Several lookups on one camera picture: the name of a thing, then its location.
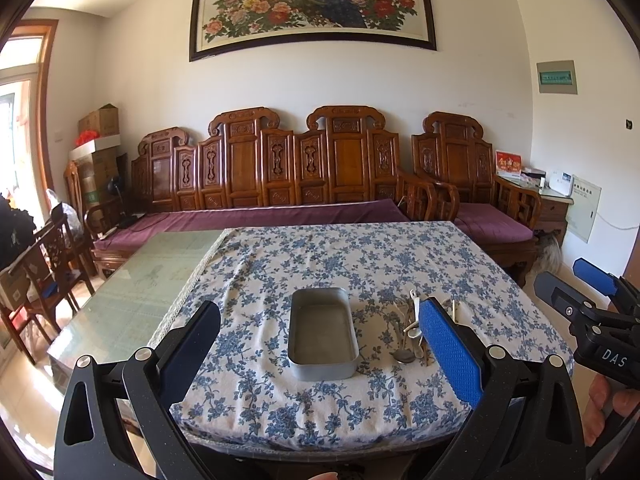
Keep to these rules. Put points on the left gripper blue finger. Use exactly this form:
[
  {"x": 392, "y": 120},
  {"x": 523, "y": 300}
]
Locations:
[{"x": 623, "y": 295}]

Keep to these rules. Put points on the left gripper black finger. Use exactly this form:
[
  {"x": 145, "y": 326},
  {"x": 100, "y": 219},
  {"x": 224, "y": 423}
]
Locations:
[{"x": 566, "y": 300}]

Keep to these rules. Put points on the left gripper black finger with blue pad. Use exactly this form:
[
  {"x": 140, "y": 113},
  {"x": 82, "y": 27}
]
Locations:
[
  {"x": 92, "y": 442},
  {"x": 524, "y": 421}
]

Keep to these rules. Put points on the metal smiley handle spoon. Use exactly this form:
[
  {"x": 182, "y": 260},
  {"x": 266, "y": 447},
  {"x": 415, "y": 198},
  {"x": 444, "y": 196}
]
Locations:
[{"x": 402, "y": 354}]

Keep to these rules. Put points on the person's right hand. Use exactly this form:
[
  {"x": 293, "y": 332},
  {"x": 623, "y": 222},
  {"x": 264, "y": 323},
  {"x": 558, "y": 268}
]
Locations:
[{"x": 600, "y": 395}]

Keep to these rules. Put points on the wooden side table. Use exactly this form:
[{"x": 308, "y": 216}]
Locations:
[{"x": 542, "y": 211}]

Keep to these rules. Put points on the white router box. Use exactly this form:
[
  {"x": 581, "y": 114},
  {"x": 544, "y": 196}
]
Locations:
[{"x": 561, "y": 183}]

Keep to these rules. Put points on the purple armchair cushion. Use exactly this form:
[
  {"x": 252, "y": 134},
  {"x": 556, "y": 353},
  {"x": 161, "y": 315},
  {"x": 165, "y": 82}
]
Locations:
[{"x": 487, "y": 225}]

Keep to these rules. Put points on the dark wooden chair left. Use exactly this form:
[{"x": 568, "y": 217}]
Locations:
[{"x": 40, "y": 279}]

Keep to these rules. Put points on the red card on side table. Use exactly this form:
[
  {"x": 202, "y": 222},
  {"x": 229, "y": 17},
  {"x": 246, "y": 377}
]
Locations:
[{"x": 508, "y": 164}]

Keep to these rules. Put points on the carved wooden armchair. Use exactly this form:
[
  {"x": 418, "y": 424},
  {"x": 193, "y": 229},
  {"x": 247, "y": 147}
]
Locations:
[{"x": 452, "y": 154}]

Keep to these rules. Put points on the blue floral tablecloth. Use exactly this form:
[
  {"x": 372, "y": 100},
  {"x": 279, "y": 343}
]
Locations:
[{"x": 245, "y": 397}]

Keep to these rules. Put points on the grey metal tray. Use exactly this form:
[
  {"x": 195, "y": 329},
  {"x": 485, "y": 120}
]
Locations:
[{"x": 322, "y": 343}]

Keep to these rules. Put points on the black desk lamp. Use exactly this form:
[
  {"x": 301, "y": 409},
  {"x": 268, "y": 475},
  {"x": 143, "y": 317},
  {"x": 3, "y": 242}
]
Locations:
[{"x": 126, "y": 219}]

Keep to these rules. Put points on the stacked cardboard boxes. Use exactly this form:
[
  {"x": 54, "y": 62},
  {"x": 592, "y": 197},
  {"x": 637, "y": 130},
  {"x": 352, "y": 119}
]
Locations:
[{"x": 92, "y": 163}]

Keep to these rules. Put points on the long carved wooden sofa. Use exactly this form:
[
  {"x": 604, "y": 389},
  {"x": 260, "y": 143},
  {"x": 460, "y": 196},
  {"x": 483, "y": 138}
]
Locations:
[{"x": 247, "y": 161}]

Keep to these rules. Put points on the peacock flower framed painting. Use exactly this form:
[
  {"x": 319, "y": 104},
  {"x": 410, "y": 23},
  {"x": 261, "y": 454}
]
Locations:
[{"x": 221, "y": 26}]

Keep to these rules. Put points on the white lower wall panel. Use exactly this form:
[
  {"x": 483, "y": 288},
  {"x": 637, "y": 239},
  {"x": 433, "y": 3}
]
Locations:
[{"x": 583, "y": 211}]

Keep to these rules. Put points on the grey wall electrical panel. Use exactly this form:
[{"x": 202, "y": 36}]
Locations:
[{"x": 556, "y": 77}]

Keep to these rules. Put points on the wooden door frame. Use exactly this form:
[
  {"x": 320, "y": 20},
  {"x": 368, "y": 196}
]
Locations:
[{"x": 45, "y": 29}]

